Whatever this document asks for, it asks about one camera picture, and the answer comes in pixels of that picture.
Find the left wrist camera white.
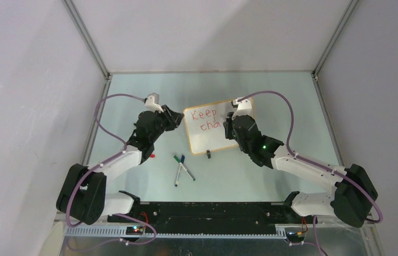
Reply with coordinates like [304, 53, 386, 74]
[144, 93, 164, 113]

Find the right aluminium corner post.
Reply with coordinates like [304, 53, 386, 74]
[312, 0, 360, 80]

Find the grey cable duct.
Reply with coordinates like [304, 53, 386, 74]
[65, 226, 287, 239]

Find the aluminium corner post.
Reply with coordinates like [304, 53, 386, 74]
[61, 0, 111, 79]
[312, 0, 360, 80]

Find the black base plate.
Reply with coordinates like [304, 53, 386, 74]
[107, 201, 318, 235]

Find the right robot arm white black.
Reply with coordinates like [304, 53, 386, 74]
[223, 112, 378, 228]

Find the left aluminium corner post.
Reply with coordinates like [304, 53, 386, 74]
[61, 0, 111, 79]

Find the whiteboard with orange frame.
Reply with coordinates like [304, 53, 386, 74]
[183, 100, 238, 155]

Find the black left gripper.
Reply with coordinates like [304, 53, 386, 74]
[149, 105, 184, 143]

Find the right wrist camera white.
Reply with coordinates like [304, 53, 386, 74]
[231, 98, 253, 119]

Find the blue marker pen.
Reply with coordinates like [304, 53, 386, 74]
[174, 155, 185, 187]

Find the aluminium frame rail front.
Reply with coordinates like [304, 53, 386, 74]
[54, 201, 375, 229]

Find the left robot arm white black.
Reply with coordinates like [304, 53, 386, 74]
[55, 105, 184, 225]

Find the green marker pen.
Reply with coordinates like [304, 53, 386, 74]
[182, 160, 196, 181]

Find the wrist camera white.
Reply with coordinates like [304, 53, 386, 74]
[144, 93, 164, 113]
[231, 98, 253, 119]

